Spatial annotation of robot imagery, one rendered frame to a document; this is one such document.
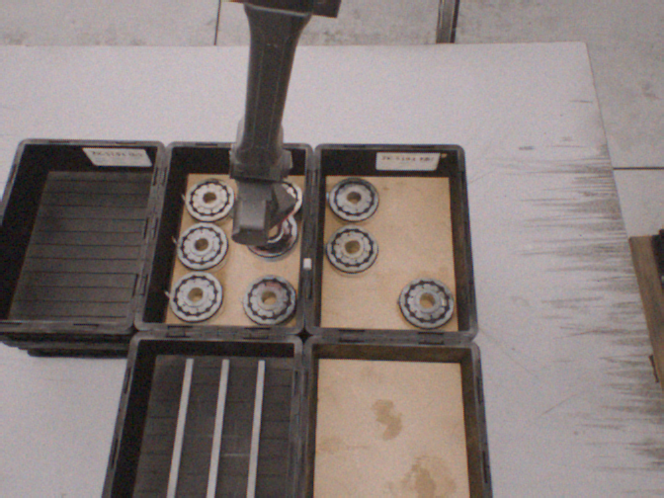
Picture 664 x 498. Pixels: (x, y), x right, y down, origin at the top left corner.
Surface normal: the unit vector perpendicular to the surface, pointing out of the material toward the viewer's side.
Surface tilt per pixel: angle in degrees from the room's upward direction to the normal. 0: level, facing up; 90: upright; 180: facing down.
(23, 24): 0
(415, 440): 0
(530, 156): 0
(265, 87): 96
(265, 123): 96
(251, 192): 12
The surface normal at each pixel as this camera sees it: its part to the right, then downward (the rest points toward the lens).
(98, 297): -0.04, -0.42
